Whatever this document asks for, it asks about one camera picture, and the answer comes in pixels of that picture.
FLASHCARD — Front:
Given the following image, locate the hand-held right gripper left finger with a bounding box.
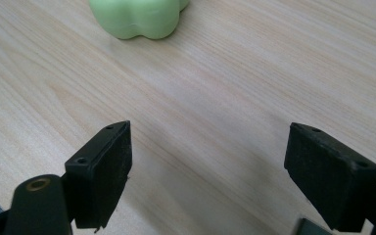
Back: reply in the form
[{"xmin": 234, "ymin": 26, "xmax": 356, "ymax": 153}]
[{"xmin": 64, "ymin": 119, "xmax": 133, "ymax": 230}]

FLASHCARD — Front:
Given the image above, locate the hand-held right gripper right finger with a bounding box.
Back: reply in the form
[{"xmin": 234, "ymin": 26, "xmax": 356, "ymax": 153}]
[{"xmin": 283, "ymin": 121, "xmax": 376, "ymax": 233}]

